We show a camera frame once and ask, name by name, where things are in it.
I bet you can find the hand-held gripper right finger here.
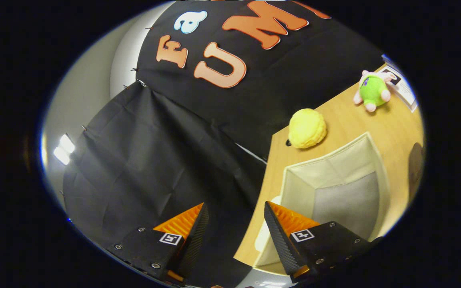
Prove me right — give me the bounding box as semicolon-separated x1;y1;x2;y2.
264;201;383;284

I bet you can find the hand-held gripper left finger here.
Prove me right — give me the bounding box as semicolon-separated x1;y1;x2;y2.
106;202;210;284

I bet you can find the beige fabric storage box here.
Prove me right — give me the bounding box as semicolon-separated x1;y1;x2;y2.
254;132;391;276

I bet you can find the brown fluffy shoe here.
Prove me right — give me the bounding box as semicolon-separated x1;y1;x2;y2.
408;142;425;200

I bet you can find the black backdrop cloth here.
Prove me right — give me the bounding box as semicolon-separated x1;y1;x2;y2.
60;0;387;288

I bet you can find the yellow plush ball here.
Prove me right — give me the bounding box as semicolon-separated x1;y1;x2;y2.
287;108;328;150

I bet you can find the ceiling light panel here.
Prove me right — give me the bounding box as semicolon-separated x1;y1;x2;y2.
53;134;76;165

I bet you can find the green plush toy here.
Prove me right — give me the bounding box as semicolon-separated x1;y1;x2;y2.
353;70;397;113

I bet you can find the white book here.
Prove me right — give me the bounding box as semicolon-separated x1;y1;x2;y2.
377;54;418;113

